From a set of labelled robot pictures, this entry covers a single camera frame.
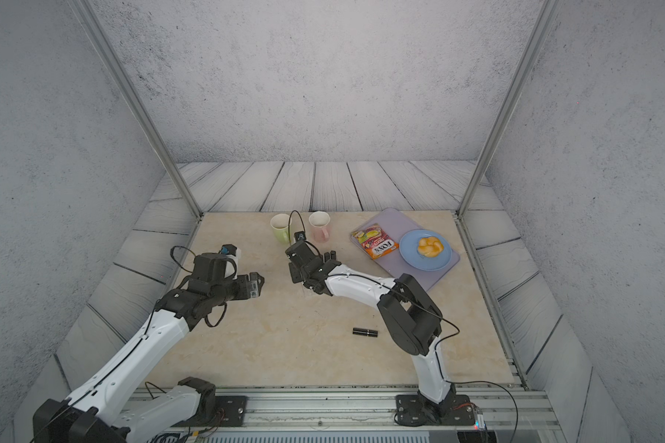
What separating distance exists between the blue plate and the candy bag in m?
0.04

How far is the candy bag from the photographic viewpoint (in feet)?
3.51

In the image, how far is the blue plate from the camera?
3.41 ft

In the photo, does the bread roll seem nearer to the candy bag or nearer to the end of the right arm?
the candy bag

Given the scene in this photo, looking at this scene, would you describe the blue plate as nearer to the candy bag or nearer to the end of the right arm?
the candy bag

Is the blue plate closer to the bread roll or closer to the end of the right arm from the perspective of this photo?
the bread roll
